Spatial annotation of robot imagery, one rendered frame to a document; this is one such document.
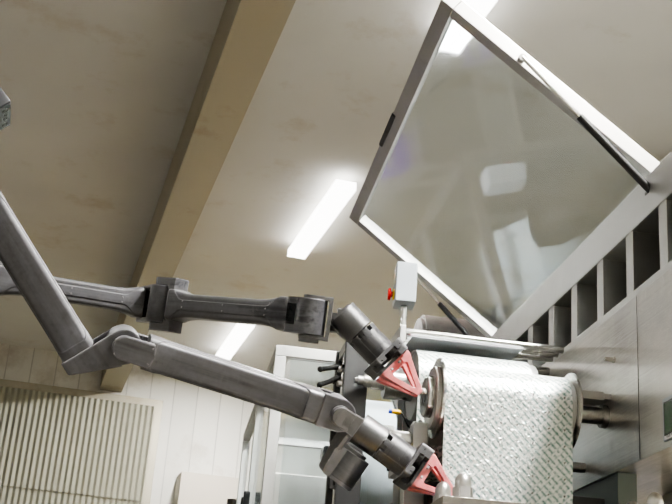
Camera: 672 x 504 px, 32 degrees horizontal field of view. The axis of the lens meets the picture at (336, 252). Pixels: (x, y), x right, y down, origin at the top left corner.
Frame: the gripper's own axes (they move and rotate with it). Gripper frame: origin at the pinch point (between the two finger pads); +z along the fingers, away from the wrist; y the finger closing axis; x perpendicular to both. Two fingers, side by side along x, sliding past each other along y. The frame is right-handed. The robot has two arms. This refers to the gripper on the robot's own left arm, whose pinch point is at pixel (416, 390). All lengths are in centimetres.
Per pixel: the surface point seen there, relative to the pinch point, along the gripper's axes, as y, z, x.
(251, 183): -436, -137, 151
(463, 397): 4.5, 6.5, 4.1
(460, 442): 4.9, 11.6, -2.2
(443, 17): 10, -47, 53
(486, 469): 5.3, 18.0, -2.3
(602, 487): -3.4, 36.7, 14.2
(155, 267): -518, -152, 92
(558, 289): -32, 7, 50
